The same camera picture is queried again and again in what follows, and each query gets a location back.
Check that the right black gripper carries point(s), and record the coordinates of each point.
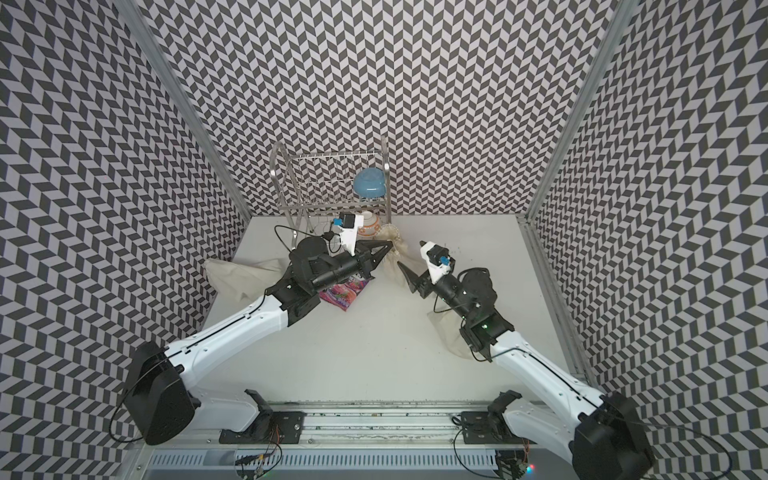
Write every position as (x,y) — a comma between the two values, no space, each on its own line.
(415,282)

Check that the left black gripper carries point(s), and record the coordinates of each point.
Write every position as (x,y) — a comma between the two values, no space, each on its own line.
(366,259)

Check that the beige drawstring bag front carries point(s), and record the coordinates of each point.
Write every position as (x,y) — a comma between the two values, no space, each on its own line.
(447,326)

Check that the beige cloth bag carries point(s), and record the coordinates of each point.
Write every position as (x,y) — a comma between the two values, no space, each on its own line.
(239,282)
(399,253)

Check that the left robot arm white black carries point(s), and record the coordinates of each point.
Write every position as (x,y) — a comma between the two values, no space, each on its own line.
(163,395)

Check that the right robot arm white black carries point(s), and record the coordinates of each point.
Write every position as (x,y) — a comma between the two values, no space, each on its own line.
(599,434)

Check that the white orange bowl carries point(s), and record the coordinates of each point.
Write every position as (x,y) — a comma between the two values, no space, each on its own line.
(371,225)

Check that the pink candy packet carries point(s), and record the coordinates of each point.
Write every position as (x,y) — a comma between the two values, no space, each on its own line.
(344,294)

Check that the blue bowl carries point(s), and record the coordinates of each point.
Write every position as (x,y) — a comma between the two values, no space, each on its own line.
(370,183)

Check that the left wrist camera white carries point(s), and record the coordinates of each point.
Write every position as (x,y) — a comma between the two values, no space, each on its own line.
(349,224)

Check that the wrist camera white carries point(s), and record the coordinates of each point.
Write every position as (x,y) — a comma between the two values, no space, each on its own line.
(438,260)
(349,224)

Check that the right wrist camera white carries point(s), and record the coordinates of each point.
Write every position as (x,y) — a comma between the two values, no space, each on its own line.
(438,260)

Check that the metal wire dish rack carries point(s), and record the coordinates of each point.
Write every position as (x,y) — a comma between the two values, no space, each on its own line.
(323,183)

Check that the aluminium rail frame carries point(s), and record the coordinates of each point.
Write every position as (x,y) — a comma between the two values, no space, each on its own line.
(349,442)

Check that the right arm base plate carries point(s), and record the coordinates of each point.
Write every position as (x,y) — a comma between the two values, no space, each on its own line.
(488,426)

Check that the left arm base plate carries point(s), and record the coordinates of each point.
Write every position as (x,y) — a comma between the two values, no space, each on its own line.
(280,427)

